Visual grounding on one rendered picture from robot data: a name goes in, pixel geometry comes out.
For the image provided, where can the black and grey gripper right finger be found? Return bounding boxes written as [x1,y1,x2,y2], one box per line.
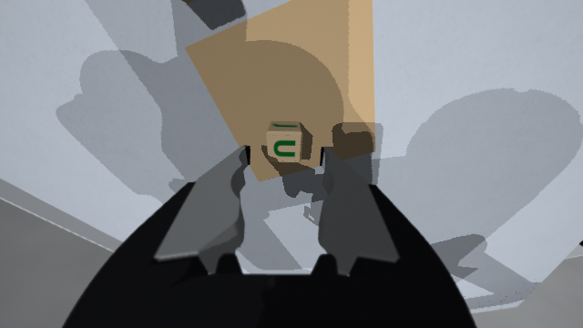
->
[318,147,477,328]

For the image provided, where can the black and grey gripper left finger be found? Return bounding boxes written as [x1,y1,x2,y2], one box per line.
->
[62,145,251,328]

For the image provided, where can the tan flat mat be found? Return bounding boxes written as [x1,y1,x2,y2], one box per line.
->
[185,0,375,182]

